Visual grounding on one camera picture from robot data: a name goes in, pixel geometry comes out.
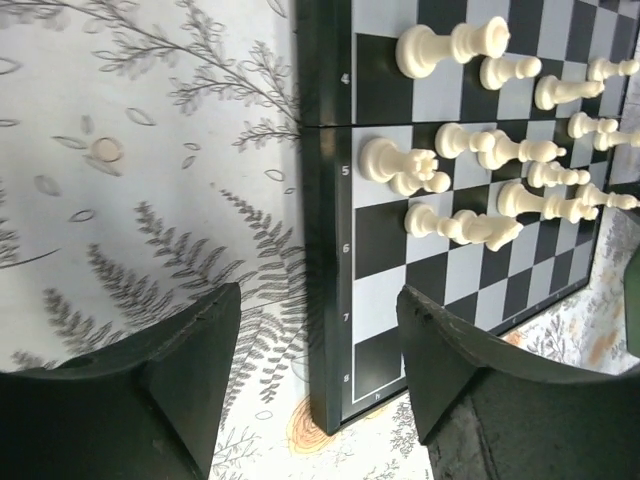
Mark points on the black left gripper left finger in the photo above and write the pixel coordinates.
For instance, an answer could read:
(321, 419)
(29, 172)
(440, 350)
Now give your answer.
(146, 407)

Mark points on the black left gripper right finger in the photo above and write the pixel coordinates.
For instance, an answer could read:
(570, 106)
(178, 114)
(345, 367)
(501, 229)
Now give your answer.
(486, 409)

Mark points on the white chess pawn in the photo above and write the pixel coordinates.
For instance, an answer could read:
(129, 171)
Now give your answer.
(495, 72)

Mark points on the black magnetic chess board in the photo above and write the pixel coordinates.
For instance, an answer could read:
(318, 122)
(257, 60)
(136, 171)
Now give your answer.
(359, 255)

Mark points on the white chess queen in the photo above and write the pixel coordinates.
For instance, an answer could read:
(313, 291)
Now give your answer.
(382, 161)

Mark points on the floral patterned table mat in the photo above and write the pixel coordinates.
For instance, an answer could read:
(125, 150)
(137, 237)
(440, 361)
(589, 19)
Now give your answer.
(151, 154)

